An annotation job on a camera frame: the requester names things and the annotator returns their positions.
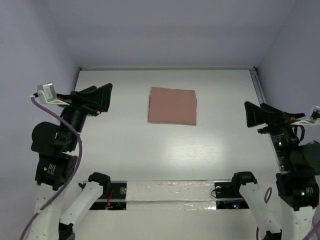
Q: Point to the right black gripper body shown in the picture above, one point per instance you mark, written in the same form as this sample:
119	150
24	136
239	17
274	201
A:
283	136

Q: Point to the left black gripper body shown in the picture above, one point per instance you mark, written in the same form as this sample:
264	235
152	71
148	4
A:
76	112

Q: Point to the pink printed t shirt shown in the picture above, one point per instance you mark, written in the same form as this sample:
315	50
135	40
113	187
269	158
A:
172	106

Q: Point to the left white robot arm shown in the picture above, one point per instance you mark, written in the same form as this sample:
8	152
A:
60	149

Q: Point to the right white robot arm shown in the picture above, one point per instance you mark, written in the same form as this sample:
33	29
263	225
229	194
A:
296	183

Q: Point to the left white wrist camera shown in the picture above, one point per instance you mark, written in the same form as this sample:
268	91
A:
47	95

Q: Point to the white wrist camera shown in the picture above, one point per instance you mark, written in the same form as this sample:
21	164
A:
312	120
47	95

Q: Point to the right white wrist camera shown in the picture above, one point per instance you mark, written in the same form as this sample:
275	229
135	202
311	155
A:
312	120

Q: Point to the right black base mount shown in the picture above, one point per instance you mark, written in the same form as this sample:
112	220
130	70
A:
227	193

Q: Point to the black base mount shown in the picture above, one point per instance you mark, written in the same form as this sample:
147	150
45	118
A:
114	192
227	193

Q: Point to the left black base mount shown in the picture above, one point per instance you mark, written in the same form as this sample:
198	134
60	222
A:
114	192

